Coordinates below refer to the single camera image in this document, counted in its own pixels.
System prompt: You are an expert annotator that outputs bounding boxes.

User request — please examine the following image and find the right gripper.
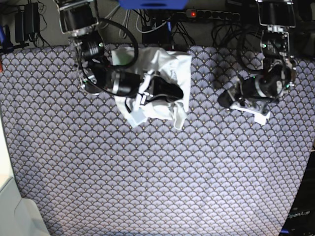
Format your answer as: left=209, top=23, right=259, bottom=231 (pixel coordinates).
left=112, top=71, right=184, bottom=101

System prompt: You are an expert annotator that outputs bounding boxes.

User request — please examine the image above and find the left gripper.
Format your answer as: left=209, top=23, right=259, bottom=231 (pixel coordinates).
left=218, top=76, right=268, bottom=108

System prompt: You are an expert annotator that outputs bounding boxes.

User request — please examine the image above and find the white T-shirt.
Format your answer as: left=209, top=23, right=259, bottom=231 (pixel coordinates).
left=114, top=47, right=192, bottom=130

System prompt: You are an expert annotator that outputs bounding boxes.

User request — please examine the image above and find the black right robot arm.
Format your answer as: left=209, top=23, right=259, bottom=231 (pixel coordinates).
left=55, top=0, right=184, bottom=102

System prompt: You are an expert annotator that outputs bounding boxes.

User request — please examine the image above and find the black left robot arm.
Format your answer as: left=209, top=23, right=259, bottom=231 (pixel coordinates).
left=218, top=0, right=296, bottom=112

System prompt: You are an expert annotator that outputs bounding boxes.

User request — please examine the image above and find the black box under table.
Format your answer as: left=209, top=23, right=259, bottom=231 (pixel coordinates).
left=142, top=25, right=171, bottom=44

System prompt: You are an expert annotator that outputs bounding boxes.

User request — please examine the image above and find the black power strip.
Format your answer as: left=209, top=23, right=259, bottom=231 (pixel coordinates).
left=185, top=9, right=241, bottom=21

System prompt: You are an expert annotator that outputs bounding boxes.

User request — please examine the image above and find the blue box overhead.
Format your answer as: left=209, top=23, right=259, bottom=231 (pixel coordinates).
left=119, top=0, right=188, bottom=10

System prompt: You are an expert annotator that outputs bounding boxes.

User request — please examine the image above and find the patterned purple table cloth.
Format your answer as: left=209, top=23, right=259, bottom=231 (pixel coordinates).
left=0, top=46, right=315, bottom=236

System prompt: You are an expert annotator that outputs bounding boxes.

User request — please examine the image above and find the grey plastic bin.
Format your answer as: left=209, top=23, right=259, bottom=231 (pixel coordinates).
left=0, top=175, right=50, bottom=236

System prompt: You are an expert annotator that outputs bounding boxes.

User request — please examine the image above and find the grey looped cable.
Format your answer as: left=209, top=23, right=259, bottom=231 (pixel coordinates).
left=99, top=7, right=131, bottom=39

